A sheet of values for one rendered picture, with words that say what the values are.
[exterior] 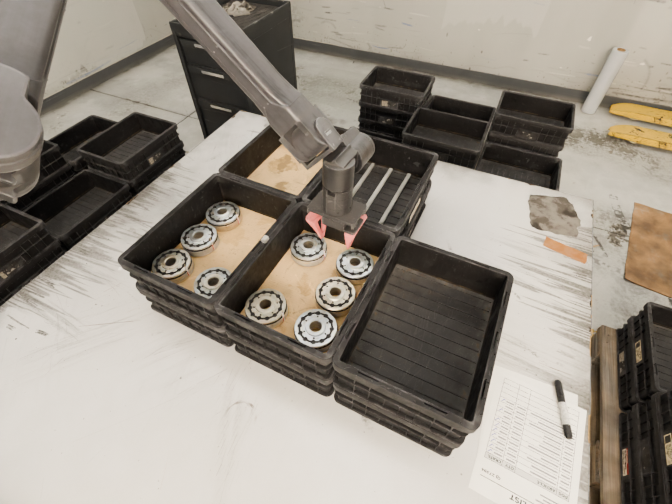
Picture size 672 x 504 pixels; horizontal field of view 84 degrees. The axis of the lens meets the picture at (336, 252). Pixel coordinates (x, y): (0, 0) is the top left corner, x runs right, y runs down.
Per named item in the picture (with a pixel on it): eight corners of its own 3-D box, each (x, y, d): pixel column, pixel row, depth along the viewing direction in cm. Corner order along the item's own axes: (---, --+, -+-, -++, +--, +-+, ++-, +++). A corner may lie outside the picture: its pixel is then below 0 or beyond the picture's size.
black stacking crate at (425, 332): (461, 449, 76) (477, 433, 67) (330, 385, 84) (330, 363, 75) (498, 301, 99) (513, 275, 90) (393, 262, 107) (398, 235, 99)
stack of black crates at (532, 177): (536, 206, 220) (562, 158, 194) (530, 241, 203) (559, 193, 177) (468, 188, 231) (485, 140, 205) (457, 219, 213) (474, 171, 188)
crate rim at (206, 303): (212, 312, 85) (210, 306, 84) (117, 266, 94) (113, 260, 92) (299, 206, 109) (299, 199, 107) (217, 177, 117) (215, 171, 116)
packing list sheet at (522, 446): (583, 552, 74) (584, 552, 73) (466, 494, 80) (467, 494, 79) (586, 398, 93) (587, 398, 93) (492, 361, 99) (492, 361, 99)
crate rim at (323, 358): (329, 367, 77) (329, 362, 75) (212, 312, 85) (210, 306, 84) (396, 239, 100) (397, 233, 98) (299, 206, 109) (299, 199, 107)
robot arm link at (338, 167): (316, 158, 63) (346, 168, 61) (335, 139, 67) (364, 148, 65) (316, 191, 68) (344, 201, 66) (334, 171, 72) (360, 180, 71)
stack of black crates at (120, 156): (156, 231, 207) (120, 165, 173) (115, 216, 215) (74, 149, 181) (201, 189, 231) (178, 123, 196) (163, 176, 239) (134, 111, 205)
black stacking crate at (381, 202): (392, 261, 108) (397, 234, 99) (303, 228, 116) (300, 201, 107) (432, 182, 131) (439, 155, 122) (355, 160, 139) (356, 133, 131)
